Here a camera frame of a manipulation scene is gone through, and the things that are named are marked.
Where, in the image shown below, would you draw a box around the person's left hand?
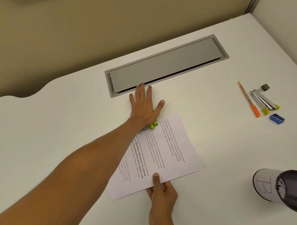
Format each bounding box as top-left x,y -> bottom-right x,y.
126,82 -> 167,130

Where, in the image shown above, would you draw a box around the person's right hand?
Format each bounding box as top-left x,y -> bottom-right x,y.
144,172 -> 181,221

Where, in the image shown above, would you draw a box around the printed white paper sheets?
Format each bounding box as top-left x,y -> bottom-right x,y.
107,108 -> 207,209

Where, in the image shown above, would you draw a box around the orange pen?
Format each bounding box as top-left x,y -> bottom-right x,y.
234,81 -> 264,118

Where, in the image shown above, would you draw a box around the silver stapler with yellow tips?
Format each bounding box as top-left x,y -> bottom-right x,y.
248,88 -> 282,117

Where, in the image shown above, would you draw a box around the black mesh pen cup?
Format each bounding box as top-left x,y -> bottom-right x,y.
250,166 -> 297,214

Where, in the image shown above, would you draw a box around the person's left forearm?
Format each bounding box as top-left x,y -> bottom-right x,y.
0,105 -> 151,225

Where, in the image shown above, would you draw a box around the green stapler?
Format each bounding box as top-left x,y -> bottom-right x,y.
136,118 -> 159,137

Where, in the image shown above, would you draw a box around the grey cable hatch lid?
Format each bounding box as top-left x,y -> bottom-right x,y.
107,29 -> 223,102

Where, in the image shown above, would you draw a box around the grey cable hatch frame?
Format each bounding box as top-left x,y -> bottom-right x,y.
102,24 -> 232,109

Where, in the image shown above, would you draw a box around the grey partition post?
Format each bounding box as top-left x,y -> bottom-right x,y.
243,0 -> 262,16

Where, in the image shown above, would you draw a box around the blue pencil sharpener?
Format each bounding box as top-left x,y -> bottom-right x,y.
269,113 -> 285,126

